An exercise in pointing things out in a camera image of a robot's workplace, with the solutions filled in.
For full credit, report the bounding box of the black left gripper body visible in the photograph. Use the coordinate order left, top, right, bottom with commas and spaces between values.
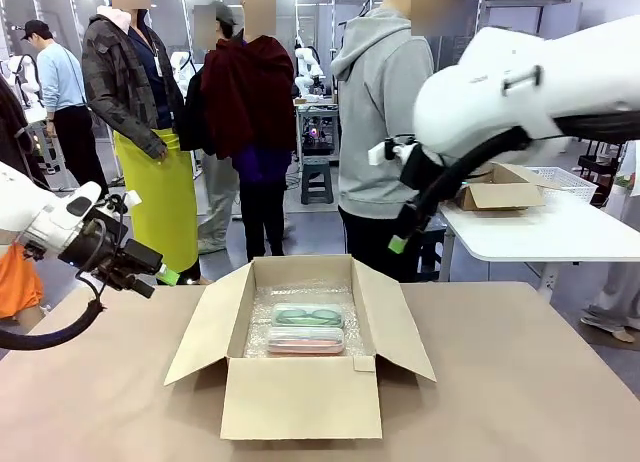
92, 215, 165, 285

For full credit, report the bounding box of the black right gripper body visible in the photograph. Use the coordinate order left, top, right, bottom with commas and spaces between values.
397, 145, 447, 239

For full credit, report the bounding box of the clear case with green glasses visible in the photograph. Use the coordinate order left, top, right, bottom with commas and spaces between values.
270, 302, 347, 330

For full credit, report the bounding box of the clear case with pink glasses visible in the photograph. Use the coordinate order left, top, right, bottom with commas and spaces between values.
265, 326, 347, 356

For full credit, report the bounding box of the yellow-green skirt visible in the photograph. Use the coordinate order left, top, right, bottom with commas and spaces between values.
113, 128, 201, 274

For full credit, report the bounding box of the person in gray hoodie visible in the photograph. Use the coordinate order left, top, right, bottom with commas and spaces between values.
329, 0, 451, 283

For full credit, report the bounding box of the small open cardboard box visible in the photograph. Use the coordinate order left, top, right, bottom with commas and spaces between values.
452, 161, 557, 213

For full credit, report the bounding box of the person in cap and gray pants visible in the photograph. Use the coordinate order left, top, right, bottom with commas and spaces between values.
192, 0, 242, 256

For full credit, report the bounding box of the gray step stool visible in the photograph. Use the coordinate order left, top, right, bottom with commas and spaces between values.
300, 159, 335, 206

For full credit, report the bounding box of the clear bubble wrap sheet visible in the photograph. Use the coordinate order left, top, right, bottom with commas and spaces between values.
242, 279, 376, 360

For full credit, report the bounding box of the black 3d printer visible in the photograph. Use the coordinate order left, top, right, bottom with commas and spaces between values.
300, 105, 336, 158

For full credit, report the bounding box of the orange cloth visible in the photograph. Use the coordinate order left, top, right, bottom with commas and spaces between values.
0, 243, 46, 320

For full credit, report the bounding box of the white table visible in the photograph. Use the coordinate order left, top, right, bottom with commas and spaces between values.
438, 191, 640, 304

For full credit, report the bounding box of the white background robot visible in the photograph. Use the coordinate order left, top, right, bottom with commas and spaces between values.
293, 39, 326, 101

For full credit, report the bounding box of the white plastic basket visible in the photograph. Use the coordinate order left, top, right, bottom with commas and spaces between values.
527, 165, 599, 206

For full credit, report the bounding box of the dark hanging garment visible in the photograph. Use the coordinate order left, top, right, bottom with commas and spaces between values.
0, 76, 51, 189

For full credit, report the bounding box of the large open cardboard box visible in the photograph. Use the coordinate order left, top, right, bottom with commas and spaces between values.
163, 254, 437, 441

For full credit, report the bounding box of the man in light blue sweater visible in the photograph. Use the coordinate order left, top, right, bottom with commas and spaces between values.
19, 19, 109, 194

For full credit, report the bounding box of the white hanging garment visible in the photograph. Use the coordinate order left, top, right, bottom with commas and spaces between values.
618, 140, 640, 199

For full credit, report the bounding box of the person in gray trousers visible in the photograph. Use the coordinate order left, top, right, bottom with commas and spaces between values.
579, 260, 640, 345

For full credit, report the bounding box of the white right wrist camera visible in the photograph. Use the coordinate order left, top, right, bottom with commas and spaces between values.
367, 135, 419, 166

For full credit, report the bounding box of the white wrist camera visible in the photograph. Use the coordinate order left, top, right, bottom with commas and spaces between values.
367, 135, 419, 166
102, 190, 143, 224

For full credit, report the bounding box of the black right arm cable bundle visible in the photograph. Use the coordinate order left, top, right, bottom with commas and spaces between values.
413, 125, 640, 224

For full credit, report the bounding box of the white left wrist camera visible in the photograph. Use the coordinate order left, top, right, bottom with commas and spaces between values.
102, 190, 143, 224

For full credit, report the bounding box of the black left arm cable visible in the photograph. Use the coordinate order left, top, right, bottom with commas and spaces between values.
0, 216, 109, 352

